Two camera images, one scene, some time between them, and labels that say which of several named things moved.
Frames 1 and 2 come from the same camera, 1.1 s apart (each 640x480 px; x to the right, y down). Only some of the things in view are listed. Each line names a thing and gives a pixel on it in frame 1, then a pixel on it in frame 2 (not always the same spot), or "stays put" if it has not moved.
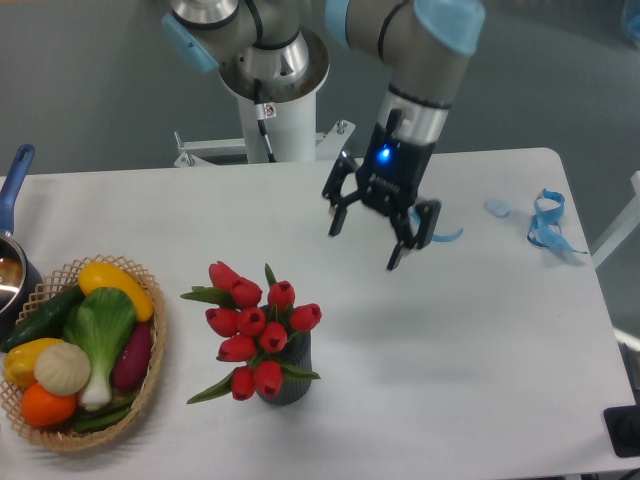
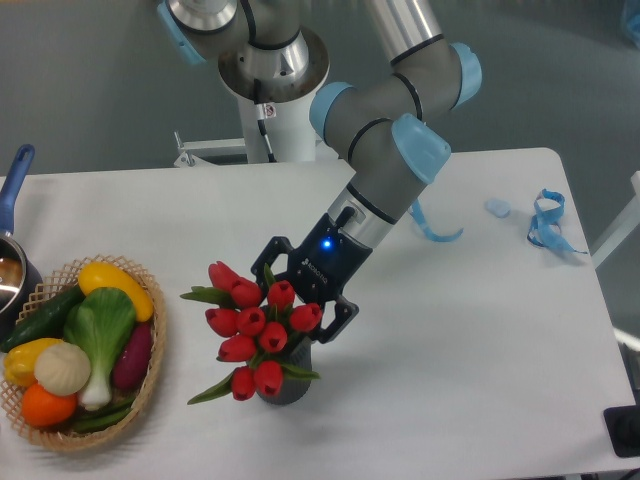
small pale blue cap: (498, 207) stays put
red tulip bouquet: (256, 336) stays put
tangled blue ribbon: (545, 229) stays put
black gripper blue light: (388, 182) to (323, 265)
